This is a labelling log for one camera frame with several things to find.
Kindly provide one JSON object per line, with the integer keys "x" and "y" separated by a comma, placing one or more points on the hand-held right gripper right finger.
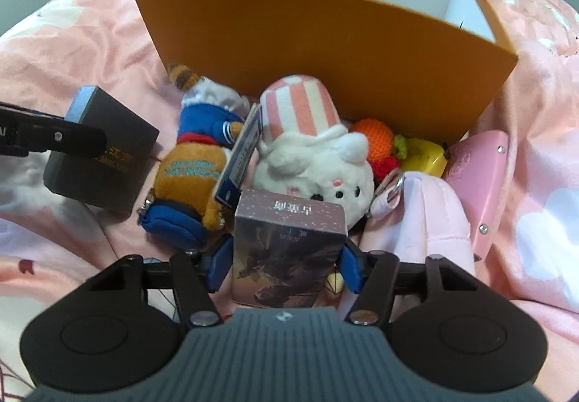
{"x": 351, "y": 269}

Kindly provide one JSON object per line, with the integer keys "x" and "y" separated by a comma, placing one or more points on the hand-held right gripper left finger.
{"x": 221, "y": 265}

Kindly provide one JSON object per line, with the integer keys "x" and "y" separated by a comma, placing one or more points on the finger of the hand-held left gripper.
{"x": 77, "y": 140}

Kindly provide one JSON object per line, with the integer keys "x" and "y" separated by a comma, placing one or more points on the dark grey small box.
{"x": 113, "y": 167}

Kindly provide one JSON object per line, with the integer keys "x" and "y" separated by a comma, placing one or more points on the printed card box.
{"x": 285, "y": 257}

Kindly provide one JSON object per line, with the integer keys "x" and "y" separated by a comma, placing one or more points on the white cat plush striped hat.
{"x": 316, "y": 167}

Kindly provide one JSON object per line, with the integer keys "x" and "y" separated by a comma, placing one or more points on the pink studded case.
{"x": 479, "y": 185}

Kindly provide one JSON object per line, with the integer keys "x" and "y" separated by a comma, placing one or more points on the orange cardboard box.
{"x": 316, "y": 44}

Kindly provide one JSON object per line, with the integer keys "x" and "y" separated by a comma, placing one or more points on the red crochet strawberry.
{"x": 386, "y": 167}

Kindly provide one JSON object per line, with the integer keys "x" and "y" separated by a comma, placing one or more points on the crochet orange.
{"x": 373, "y": 137}

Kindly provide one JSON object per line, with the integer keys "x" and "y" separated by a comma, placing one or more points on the yellow plastic toy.
{"x": 425, "y": 157}

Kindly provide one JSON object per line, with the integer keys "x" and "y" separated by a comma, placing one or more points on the pink printed blanket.
{"x": 533, "y": 167}

